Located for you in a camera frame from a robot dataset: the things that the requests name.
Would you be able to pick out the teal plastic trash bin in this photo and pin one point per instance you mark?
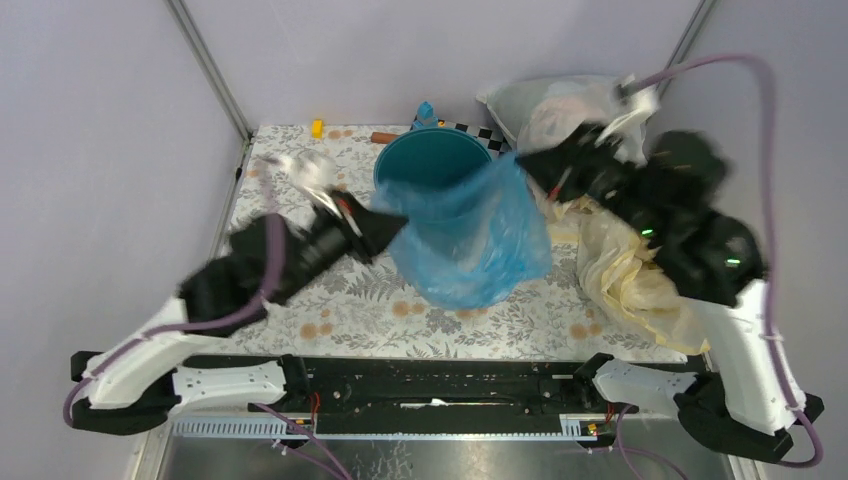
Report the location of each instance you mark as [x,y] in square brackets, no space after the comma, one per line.
[431,164]

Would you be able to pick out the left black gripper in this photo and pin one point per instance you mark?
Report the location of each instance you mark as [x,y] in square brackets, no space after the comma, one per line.
[375,230]

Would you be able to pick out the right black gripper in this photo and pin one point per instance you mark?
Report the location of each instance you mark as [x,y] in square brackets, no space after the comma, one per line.
[559,168]

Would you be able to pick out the blue toy figure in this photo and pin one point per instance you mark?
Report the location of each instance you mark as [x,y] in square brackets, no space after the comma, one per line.
[425,117]

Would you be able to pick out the yellow toy block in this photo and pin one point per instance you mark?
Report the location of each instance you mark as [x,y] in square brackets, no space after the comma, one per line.
[317,129]

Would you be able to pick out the clear stuffed trash bag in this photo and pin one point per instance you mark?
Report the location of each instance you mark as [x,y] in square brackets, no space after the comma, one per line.
[541,113]

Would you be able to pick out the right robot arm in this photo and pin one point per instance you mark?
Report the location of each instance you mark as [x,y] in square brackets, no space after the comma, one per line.
[714,263]

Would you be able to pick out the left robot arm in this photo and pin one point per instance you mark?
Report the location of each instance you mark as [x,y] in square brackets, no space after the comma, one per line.
[144,381]

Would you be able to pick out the black white checkerboard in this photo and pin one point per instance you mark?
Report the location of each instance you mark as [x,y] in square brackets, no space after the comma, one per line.
[493,140]

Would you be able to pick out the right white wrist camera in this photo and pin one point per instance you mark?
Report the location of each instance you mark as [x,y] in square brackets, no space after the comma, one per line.
[638,102]

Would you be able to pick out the blue plastic trash bag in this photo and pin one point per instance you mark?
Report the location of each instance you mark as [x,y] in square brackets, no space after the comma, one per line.
[469,244]

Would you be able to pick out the brown cylinder piece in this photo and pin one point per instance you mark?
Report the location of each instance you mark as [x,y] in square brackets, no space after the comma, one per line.
[383,137]

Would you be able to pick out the yellow plastic trash bag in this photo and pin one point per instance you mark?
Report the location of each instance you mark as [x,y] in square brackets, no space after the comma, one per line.
[616,269]

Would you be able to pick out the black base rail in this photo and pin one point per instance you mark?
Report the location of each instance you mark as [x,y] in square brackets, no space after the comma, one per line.
[361,397]

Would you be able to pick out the floral table mat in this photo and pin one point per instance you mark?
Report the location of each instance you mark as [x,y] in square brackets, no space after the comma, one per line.
[370,311]

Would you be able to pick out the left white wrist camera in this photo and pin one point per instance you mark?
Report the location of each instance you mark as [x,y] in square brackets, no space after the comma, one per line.
[310,172]

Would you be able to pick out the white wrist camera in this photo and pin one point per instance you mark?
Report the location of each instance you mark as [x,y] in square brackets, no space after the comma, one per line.
[310,172]
[638,102]

